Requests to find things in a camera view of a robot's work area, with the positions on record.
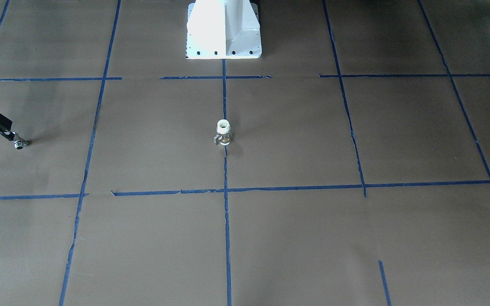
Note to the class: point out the white PPR brass valve fitting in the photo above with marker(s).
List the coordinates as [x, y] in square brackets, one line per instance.
[223, 134]

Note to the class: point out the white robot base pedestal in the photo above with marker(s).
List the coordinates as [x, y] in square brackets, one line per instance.
[223, 29]

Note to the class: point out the chrome angle valve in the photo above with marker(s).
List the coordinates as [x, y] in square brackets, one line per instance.
[20, 143]

